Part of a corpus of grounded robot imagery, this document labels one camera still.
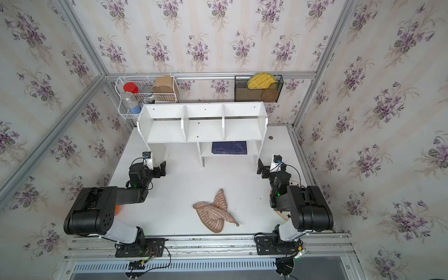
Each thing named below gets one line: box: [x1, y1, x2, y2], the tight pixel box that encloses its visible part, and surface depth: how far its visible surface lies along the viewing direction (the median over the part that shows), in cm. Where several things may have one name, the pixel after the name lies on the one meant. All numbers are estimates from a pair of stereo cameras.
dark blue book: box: [211, 140, 248, 155], surface depth 92 cm
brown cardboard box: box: [151, 75, 174, 94], surface depth 91 cm
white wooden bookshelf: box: [136, 101, 269, 168], surface depth 85 cm
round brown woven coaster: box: [260, 88, 279, 103], surface depth 98 cm
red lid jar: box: [123, 82, 139, 94], surface depth 94 cm
